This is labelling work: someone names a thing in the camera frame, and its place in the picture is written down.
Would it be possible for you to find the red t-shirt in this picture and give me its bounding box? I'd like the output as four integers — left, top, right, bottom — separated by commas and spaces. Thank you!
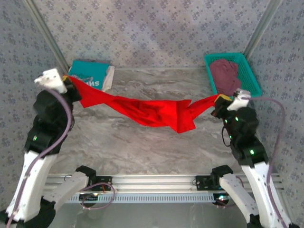
66, 75, 220, 134

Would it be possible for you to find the maroon crumpled t-shirt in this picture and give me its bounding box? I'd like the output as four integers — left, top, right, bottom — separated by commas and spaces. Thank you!
209, 59, 242, 95

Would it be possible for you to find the teal folded printed t-shirt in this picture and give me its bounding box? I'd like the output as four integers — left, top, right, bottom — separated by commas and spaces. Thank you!
68, 59, 111, 91

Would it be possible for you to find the teal plastic basket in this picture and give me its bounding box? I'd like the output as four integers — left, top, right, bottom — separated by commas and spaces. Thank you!
204, 52, 263, 98

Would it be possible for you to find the black controller board with LED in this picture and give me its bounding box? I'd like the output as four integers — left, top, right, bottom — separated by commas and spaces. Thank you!
212, 193, 231, 206
79, 192, 100, 207

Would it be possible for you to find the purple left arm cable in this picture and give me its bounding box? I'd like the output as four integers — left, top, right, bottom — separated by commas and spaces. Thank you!
6, 89, 116, 228

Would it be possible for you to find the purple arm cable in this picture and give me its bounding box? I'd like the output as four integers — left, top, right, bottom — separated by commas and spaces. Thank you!
213, 96, 287, 228
6, 89, 116, 228

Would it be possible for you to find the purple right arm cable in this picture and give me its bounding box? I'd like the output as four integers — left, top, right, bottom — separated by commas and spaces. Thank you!
213, 96, 287, 228

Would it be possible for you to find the aluminium corner post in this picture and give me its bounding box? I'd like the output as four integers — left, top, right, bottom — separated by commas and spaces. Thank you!
23, 0, 71, 74
242, 0, 285, 59

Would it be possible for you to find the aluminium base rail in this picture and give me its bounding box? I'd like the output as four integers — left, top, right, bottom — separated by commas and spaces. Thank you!
44, 173, 285, 191

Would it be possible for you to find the slotted grey cable duct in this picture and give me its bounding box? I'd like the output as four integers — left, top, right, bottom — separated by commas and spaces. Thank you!
66, 193, 214, 204

